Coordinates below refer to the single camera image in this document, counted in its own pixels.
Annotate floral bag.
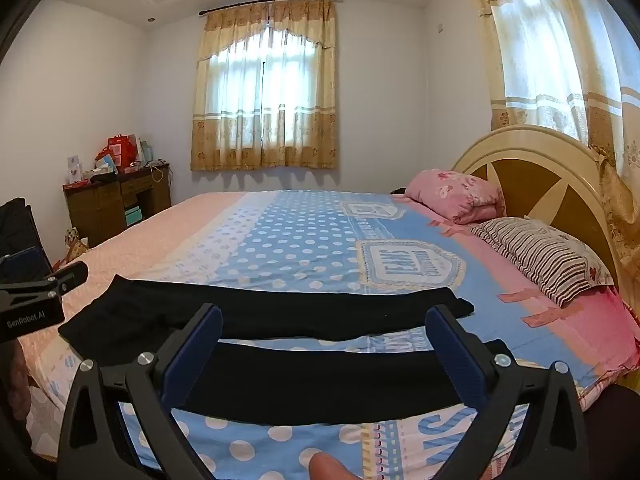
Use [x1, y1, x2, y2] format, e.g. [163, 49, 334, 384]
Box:
[64, 227, 92, 262]

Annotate cream wooden headboard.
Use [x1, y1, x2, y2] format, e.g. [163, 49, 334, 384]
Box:
[450, 125, 623, 296]

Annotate person's dark clothing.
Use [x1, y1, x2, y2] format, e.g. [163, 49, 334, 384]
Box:
[584, 384, 640, 480]

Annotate brown wooden desk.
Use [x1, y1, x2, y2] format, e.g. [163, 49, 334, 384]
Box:
[62, 162, 172, 248]

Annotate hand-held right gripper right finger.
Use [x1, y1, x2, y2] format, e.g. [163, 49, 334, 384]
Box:
[425, 304, 590, 480]

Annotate pink floral pillow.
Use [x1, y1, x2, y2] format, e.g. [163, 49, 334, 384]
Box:
[404, 169, 505, 226]

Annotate red gift bag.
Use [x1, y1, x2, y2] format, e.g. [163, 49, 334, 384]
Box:
[106, 134, 140, 170]

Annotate black bag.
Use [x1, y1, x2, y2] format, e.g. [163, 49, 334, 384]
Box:
[0, 199, 52, 281]

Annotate black pants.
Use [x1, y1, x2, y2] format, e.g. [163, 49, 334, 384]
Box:
[57, 274, 513, 427]

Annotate short yellow patterned curtain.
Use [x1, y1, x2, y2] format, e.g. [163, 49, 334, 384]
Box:
[190, 0, 338, 172]

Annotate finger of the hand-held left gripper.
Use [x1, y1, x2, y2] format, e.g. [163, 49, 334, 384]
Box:
[0, 246, 51, 288]
[44, 261, 90, 297]

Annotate black curtain rod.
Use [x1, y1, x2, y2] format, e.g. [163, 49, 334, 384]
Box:
[198, 0, 342, 16]

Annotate blue pink dotted bedsheet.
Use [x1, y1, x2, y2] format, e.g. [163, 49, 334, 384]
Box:
[17, 189, 640, 480]

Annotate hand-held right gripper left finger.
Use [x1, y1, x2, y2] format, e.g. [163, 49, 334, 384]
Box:
[57, 302, 223, 480]

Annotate person's right hand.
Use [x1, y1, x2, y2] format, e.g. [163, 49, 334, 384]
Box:
[308, 451, 362, 480]

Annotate long yellow patterned curtain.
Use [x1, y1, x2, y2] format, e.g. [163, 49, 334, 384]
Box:
[462, 0, 640, 321]

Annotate striped pillow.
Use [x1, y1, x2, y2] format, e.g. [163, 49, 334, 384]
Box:
[469, 217, 616, 309]

